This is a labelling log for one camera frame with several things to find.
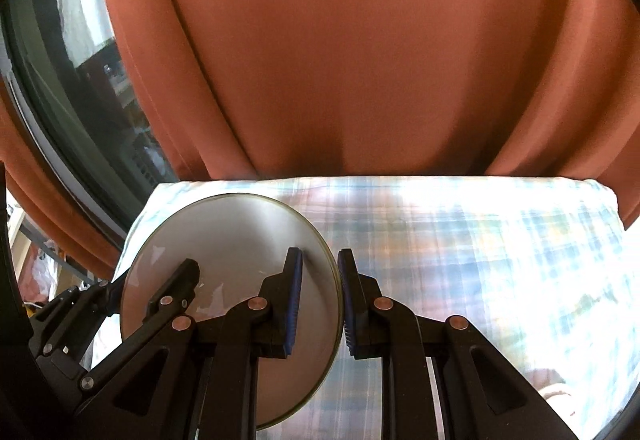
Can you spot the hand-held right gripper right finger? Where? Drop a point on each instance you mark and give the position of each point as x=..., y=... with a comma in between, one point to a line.
x=346, y=305

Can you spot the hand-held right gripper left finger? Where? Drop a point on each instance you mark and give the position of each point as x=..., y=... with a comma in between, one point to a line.
x=295, y=300

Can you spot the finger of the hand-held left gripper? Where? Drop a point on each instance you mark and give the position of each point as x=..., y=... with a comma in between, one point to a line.
x=175, y=287
x=75, y=315

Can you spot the teal floral white bowl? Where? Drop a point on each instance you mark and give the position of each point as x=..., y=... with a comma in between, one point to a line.
x=225, y=240

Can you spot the white plastic bag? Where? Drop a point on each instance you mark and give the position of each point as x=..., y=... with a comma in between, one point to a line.
x=37, y=272

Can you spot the plaid tablecloth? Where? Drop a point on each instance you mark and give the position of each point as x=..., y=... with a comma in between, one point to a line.
x=475, y=245

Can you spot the glass window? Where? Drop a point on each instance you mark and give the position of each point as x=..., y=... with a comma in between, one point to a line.
x=75, y=95

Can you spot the orange curtain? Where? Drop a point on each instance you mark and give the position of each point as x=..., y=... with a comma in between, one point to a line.
x=350, y=45

